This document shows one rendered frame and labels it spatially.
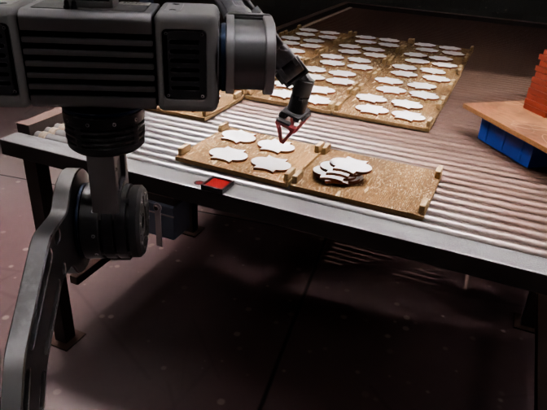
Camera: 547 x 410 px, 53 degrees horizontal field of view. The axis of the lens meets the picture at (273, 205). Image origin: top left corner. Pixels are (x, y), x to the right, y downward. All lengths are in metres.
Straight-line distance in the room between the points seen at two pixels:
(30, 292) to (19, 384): 0.13
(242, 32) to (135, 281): 2.09
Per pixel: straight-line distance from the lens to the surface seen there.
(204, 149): 1.92
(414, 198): 1.70
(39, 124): 2.23
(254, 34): 0.92
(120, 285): 2.86
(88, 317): 2.69
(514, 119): 2.24
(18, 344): 0.86
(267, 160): 1.82
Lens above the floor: 1.67
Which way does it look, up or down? 28 degrees down
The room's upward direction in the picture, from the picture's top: 3 degrees clockwise
